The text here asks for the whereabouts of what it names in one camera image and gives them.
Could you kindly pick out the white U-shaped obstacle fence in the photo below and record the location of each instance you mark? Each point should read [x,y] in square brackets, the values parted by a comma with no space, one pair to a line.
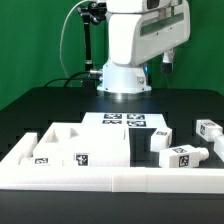
[18,172]

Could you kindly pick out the white marker tag sheet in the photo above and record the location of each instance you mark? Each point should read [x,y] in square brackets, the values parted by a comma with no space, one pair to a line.
[133,120]

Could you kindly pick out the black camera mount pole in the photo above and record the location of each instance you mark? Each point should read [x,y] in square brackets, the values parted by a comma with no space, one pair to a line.
[94,13]

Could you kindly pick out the white square tabletop part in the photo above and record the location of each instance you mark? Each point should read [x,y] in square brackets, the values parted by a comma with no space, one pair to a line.
[102,145]

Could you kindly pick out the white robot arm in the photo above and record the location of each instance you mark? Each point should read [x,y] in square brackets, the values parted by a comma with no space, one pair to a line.
[140,30]

